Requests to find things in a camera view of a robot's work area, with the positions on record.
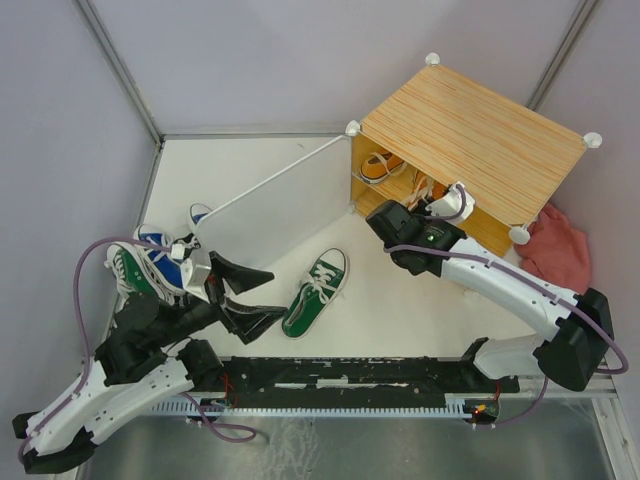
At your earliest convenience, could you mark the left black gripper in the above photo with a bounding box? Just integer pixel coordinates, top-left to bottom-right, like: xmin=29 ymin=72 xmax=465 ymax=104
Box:
xmin=156 ymin=250 xmax=291 ymax=346

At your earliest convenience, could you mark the green sneaker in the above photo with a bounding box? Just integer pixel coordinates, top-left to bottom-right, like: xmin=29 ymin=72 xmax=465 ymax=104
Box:
xmin=105 ymin=242 xmax=161 ymax=302
xmin=281 ymin=248 xmax=349 ymax=339

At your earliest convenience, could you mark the white cabinet door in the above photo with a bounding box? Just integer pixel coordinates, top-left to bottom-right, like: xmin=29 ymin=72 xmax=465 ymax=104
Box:
xmin=195 ymin=135 xmax=351 ymax=269

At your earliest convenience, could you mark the wooden shoe cabinet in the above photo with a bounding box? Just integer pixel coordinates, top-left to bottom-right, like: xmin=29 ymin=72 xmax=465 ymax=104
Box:
xmin=346 ymin=53 xmax=602 ymax=256

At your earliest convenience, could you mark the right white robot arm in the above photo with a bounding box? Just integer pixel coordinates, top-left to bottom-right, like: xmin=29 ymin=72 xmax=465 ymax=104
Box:
xmin=366 ymin=200 xmax=614 ymax=392

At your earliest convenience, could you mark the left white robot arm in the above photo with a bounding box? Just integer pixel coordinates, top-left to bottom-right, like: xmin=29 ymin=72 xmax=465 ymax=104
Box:
xmin=12 ymin=252 xmax=286 ymax=475

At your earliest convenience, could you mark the blue sneaker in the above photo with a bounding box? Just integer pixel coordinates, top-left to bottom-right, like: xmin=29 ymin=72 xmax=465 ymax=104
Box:
xmin=133 ymin=224 xmax=185 ymax=296
xmin=187 ymin=203 xmax=212 ymax=233

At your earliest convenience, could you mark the pink cloth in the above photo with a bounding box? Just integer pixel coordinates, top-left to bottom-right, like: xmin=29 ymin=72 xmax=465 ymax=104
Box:
xmin=514 ymin=203 xmax=591 ymax=294

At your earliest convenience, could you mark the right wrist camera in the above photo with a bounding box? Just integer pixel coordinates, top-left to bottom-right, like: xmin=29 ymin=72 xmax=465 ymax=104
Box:
xmin=425 ymin=182 xmax=475 ymax=225

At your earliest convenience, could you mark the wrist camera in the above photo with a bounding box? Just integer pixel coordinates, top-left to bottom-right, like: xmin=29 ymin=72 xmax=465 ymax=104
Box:
xmin=425 ymin=182 xmax=475 ymax=225
xmin=170 ymin=243 xmax=211 ymax=303

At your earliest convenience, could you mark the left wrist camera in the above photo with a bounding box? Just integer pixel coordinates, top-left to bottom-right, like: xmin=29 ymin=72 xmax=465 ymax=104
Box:
xmin=170 ymin=243 xmax=211 ymax=303

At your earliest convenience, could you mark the light blue cable duct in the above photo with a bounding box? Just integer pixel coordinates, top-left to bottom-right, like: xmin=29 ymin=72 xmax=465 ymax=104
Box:
xmin=144 ymin=392 xmax=476 ymax=417

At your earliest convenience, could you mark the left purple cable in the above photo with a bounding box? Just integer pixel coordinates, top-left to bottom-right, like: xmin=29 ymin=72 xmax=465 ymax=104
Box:
xmin=17 ymin=237 xmax=189 ymax=464

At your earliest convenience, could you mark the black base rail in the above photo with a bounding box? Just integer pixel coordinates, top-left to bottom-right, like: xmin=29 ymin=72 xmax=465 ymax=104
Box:
xmin=196 ymin=356 xmax=520 ymax=409

